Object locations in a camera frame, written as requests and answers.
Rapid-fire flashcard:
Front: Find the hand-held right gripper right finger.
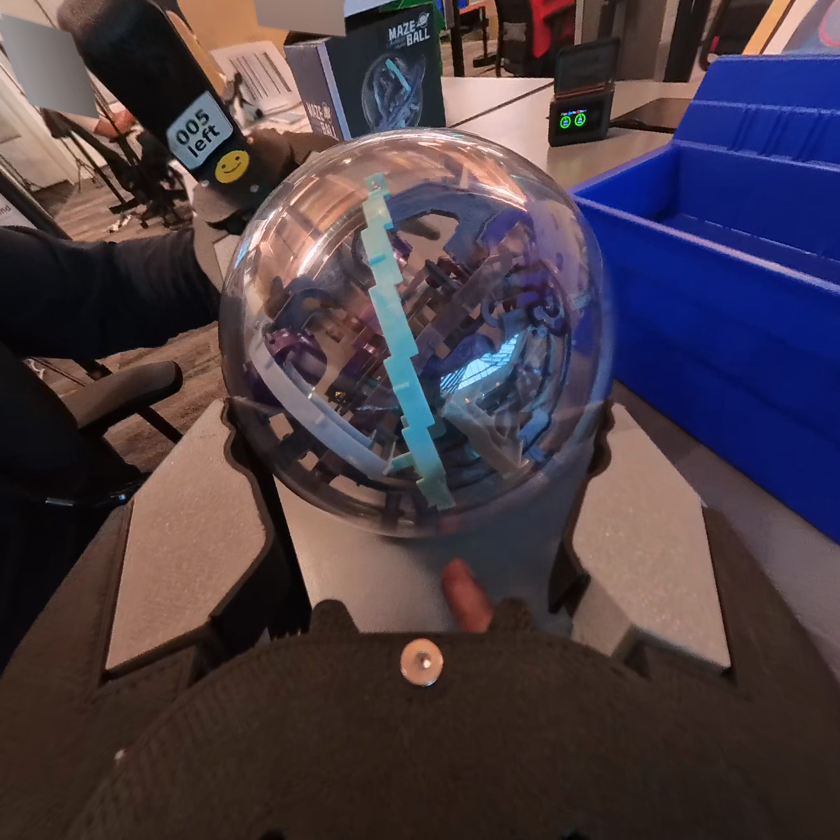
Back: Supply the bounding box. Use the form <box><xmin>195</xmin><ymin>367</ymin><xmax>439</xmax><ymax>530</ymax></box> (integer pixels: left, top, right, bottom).
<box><xmin>550</xmin><ymin>400</ymin><xmax>732</xmax><ymax>672</ymax></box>

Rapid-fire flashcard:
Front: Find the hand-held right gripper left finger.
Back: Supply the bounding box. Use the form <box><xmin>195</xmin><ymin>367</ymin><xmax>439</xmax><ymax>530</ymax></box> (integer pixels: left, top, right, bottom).
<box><xmin>105</xmin><ymin>397</ymin><xmax>277</xmax><ymax>678</ymax></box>

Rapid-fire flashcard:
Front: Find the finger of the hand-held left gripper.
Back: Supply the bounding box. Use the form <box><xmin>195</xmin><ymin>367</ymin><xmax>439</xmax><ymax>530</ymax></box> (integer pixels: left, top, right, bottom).
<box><xmin>193</xmin><ymin>217</ymin><xmax>242</xmax><ymax>291</ymax></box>

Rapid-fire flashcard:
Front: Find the clear plastic maze ball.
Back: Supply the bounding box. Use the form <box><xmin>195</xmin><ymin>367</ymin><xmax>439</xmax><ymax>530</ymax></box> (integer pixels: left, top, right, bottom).
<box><xmin>218</xmin><ymin>128</ymin><xmax>614</xmax><ymax>540</ymax></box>

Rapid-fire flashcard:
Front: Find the person's left forearm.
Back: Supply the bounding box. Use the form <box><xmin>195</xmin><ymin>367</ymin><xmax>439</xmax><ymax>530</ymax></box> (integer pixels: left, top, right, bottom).
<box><xmin>0</xmin><ymin>226</ymin><xmax>221</xmax><ymax>361</ymax></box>

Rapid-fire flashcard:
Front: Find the dark maze ball box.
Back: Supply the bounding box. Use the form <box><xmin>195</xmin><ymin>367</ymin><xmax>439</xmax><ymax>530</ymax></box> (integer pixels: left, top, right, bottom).
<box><xmin>284</xmin><ymin>5</ymin><xmax>448</xmax><ymax>143</ymax></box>

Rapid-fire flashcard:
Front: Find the person's right hand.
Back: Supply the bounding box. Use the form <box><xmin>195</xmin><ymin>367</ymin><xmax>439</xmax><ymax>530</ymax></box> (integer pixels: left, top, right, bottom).
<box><xmin>443</xmin><ymin>559</ymin><xmax>494</xmax><ymax>634</ymax></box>

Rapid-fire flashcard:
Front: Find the brown partition board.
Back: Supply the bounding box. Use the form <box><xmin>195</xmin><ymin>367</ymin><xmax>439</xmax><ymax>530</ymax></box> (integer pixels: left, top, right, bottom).
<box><xmin>177</xmin><ymin>0</ymin><xmax>293</xmax><ymax>73</ymax></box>

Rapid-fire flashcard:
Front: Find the small black tripod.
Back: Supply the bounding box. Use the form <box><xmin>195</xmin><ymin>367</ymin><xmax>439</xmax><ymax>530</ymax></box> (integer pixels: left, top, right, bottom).
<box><xmin>226</xmin><ymin>72</ymin><xmax>265</xmax><ymax>130</ymax></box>

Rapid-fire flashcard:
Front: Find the white printed paper sheet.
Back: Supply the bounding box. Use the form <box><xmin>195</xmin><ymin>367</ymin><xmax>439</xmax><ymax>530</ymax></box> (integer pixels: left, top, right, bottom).
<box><xmin>210</xmin><ymin>41</ymin><xmax>309</xmax><ymax>129</ymax></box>

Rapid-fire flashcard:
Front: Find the black office chair armrest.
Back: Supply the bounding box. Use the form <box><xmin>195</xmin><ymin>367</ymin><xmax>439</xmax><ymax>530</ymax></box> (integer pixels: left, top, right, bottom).
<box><xmin>62</xmin><ymin>361</ymin><xmax>186</xmax><ymax>448</ymax></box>

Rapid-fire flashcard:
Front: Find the blue plastic bin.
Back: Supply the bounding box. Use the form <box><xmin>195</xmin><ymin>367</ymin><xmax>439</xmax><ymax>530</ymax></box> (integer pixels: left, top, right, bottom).
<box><xmin>567</xmin><ymin>54</ymin><xmax>840</xmax><ymax>547</ymax></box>

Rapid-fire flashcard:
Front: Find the small black display device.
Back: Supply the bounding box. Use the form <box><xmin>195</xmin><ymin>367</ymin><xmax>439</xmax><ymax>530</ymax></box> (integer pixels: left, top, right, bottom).
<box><xmin>548</xmin><ymin>36</ymin><xmax>622</xmax><ymax>149</ymax></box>

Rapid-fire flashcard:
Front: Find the red office chair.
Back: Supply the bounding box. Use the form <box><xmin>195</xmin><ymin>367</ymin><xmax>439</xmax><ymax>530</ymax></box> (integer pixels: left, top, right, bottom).
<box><xmin>493</xmin><ymin>0</ymin><xmax>581</xmax><ymax>78</ymax></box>

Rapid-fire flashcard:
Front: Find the framed wall picture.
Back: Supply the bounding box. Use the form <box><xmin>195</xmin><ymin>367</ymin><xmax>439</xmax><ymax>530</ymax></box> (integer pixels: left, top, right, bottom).
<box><xmin>743</xmin><ymin>0</ymin><xmax>840</xmax><ymax>59</ymax></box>

